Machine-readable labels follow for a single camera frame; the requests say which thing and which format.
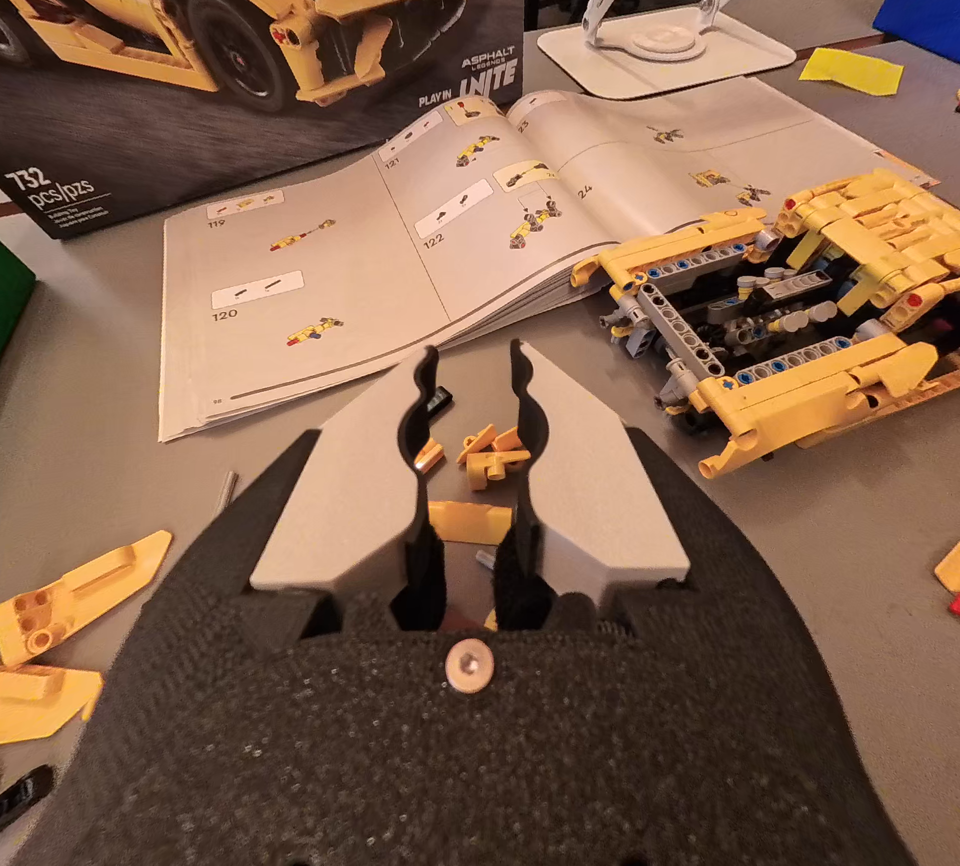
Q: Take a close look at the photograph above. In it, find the white document stand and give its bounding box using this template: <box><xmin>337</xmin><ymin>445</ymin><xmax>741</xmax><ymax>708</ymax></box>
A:
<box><xmin>536</xmin><ymin>0</ymin><xmax>834</xmax><ymax>100</ymax></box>

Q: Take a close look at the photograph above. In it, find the grey desk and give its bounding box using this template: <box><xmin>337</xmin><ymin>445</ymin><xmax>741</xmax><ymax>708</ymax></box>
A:
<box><xmin>0</xmin><ymin>0</ymin><xmax>960</xmax><ymax>866</ymax></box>

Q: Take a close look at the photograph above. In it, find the yellow toy brick car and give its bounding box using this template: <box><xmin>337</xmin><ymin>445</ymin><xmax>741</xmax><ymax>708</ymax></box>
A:
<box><xmin>570</xmin><ymin>168</ymin><xmax>960</xmax><ymax>480</ymax></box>

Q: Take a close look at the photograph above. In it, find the green storage bin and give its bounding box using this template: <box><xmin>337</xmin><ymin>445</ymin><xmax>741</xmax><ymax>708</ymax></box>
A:
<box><xmin>0</xmin><ymin>239</ymin><xmax>37</xmax><ymax>357</ymax></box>

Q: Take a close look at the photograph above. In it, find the small black connector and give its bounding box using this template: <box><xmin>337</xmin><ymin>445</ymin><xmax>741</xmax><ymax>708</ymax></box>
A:
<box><xmin>0</xmin><ymin>764</ymin><xmax>57</xmax><ymax>825</ymax></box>

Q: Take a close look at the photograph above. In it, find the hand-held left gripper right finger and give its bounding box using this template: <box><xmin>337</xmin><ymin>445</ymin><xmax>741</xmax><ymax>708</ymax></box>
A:
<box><xmin>491</xmin><ymin>338</ymin><xmax>693</xmax><ymax>633</ymax></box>

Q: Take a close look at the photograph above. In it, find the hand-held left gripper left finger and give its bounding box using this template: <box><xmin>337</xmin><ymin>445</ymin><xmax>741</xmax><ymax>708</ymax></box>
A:
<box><xmin>249</xmin><ymin>344</ymin><xmax>449</xmax><ymax>633</ymax></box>

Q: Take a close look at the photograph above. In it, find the toy car set box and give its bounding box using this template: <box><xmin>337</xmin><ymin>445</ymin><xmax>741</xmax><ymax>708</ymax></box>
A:
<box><xmin>0</xmin><ymin>0</ymin><xmax>526</xmax><ymax>240</ymax></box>

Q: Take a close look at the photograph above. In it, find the pile of yellow brick parts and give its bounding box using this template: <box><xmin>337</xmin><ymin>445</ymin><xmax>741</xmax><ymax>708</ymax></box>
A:
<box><xmin>0</xmin><ymin>386</ymin><xmax>534</xmax><ymax>745</ymax></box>

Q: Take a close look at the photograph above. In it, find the yellow sticky note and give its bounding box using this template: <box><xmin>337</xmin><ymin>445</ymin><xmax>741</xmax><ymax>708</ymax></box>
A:
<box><xmin>798</xmin><ymin>47</ymin><xmax>905</xmax><ymax>96</ymax></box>

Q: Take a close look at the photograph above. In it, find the open instruction booklet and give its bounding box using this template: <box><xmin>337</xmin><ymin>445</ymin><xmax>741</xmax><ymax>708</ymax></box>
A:
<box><xmin>157</xmin><ymin>77</ymin><xmax>942</xmax><ymax>445</ymax></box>

